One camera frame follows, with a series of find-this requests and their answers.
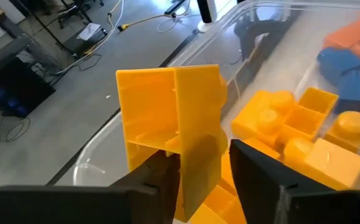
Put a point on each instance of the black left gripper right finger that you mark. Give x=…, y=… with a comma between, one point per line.
x=276, y=199

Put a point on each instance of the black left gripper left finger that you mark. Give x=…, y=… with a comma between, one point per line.
x=74, y=205

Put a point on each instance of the clear plastic bin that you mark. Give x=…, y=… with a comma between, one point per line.
x=270, y=77

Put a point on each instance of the blue building block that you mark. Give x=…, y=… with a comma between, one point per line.
x=354, y=90
x=339, y=62

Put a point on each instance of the black floor case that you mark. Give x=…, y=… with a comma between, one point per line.
x=15, y=77

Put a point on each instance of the grey desk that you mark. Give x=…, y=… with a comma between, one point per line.
x=8, y=49

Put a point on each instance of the white paper sheet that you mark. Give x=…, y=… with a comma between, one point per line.
x=89, y=31

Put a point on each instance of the orange sloped building block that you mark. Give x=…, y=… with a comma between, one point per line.
x=351, y=34

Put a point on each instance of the black floor bar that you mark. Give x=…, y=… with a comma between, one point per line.
x=175, y=6

